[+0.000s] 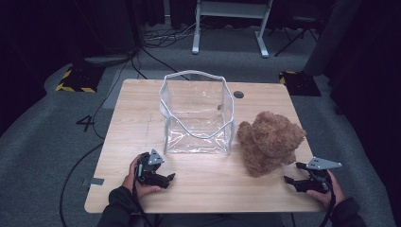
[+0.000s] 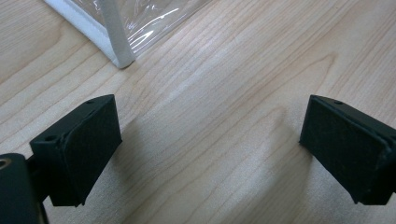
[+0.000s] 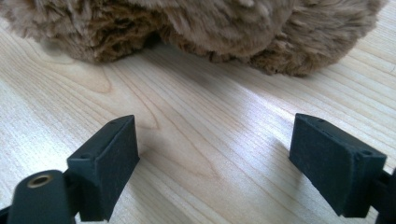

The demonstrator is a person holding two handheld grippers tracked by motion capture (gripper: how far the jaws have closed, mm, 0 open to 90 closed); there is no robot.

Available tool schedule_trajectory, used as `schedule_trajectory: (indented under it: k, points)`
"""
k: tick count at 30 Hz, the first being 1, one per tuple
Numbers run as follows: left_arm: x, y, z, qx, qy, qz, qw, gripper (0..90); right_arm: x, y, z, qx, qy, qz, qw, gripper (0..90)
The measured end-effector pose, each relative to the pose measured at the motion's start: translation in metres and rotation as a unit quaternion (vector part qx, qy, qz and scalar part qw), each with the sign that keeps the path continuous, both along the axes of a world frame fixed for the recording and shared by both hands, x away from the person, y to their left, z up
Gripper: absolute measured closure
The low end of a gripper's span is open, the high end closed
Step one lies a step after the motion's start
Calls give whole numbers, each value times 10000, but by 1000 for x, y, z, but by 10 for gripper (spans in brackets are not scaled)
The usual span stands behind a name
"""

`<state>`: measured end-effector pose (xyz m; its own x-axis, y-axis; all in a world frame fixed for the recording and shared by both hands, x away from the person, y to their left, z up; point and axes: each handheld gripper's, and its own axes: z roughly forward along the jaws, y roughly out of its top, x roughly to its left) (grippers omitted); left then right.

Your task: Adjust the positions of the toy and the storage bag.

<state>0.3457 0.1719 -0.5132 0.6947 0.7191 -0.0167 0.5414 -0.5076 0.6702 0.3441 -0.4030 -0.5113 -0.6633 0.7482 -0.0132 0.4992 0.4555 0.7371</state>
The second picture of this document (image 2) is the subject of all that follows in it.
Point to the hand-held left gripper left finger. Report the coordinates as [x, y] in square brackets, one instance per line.
[77, 149]

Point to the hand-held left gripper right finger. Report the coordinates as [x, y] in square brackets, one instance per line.
[348, 149]

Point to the clear storage bag white trim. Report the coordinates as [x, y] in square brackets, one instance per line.
[93, 28]

